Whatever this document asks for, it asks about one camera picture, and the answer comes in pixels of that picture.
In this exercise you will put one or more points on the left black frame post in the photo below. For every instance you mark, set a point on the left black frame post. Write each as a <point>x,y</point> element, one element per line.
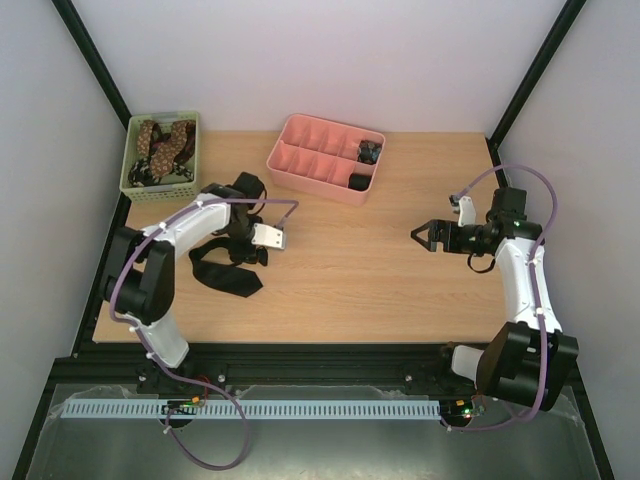
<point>87,47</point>

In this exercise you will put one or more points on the black frame post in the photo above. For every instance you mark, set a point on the black frame post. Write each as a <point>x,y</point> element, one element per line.
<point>543,57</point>
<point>87,47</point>

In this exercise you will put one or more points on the rolled black tie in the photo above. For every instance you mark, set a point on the rolled black tie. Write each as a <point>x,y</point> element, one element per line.
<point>359,182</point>

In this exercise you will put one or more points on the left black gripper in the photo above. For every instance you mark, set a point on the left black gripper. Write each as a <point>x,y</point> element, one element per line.
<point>247,254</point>

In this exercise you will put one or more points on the grey slotted cable duct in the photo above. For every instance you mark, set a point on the grey slotted cable duct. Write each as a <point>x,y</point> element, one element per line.
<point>253,409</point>

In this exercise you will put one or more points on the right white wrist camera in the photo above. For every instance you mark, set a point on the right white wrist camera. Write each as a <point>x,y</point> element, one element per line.
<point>464,207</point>

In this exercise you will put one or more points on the pink divided organizer tray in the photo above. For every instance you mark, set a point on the pink divided organizer tray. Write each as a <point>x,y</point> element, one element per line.
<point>316,156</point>

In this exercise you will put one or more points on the rolled dark patterned tie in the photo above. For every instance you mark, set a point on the rolled dark patterned tie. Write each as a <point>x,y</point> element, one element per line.
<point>369,152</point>

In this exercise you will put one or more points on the black necktie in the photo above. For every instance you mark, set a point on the black necktie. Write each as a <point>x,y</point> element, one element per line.
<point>225,278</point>

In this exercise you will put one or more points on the green plastic basket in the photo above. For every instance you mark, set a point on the green plastic basket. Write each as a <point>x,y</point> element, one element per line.
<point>165,191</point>

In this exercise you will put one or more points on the dark floral necktie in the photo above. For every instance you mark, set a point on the dark floral necktie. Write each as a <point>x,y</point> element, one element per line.
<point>141,175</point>

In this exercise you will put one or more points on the right black frame post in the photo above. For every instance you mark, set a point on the right black frame post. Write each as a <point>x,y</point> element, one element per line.
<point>543,57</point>

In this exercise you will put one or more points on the brown patterned necktie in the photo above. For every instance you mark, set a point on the brown patterned necktie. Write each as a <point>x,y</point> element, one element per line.
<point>166,148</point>

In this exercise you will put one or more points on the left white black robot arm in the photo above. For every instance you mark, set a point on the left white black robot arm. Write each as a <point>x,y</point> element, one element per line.
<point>215,231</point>

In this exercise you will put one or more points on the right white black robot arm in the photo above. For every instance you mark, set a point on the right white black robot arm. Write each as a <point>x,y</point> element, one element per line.
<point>530,358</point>

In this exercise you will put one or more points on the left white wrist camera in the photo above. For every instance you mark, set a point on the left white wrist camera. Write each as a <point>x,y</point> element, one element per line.
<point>268,237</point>

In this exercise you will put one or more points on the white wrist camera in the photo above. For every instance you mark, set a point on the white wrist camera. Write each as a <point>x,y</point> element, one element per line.
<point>268,237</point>
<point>464,207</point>

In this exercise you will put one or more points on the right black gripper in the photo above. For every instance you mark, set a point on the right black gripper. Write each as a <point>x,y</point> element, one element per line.
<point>439,236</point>

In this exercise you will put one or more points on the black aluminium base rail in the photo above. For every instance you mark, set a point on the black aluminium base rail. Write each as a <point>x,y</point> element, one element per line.
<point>414,369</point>

